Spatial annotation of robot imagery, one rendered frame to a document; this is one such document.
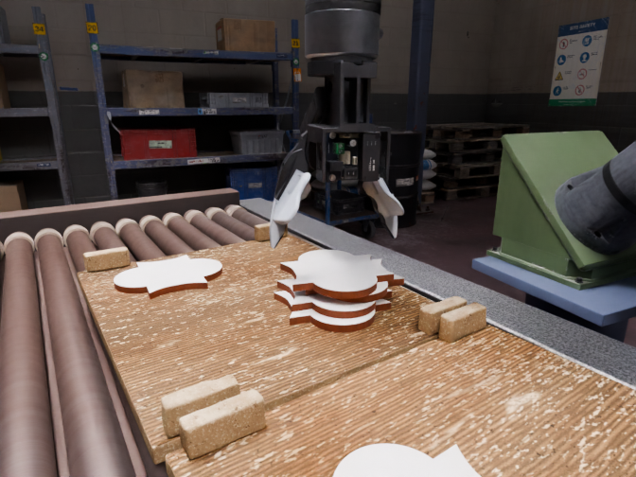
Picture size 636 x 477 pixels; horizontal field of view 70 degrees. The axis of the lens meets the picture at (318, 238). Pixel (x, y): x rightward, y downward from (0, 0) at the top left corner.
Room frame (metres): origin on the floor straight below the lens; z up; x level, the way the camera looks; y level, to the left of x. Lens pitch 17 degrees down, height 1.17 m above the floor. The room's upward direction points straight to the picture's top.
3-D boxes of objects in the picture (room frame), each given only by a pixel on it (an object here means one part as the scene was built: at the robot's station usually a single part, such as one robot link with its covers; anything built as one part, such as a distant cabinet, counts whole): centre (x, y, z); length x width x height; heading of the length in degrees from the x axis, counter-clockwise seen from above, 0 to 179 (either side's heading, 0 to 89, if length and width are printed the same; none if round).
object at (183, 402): (0.29, 0.09, 0.95); 0.06 x 0.02 x 0.03; 124
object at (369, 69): (0.49, -0.03, 1.15); 0.09 x 0.08 x 0.12; 16
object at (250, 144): (4.80, 0.64, 0.76); 0.50 x 0.36 x 0.24; 121
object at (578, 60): (5.49, -2.94, 1.55); 0.61 x 0.02 x 0.91; 25
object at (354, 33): (0.50, -0.03, 1.23); 0.08 x 0.08 x 0.05
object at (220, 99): (4.70, 0.84, 1.16); 0.60 x 0.40 x 0.15; 117
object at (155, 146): (4.42, 1.54, 0.78); 0.66 x 0.45 x 0.28; 115
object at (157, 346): (0.53, 0.09, 0.93); 0.41 x 0.35 x 0.02; 34
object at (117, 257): (0.62, 0.31, 0.95); 0.06 x 0.02 x 0.03; 124
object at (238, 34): (4.77, 0.71, 1.74); 0.50 x 0.38 x 0.32; 115
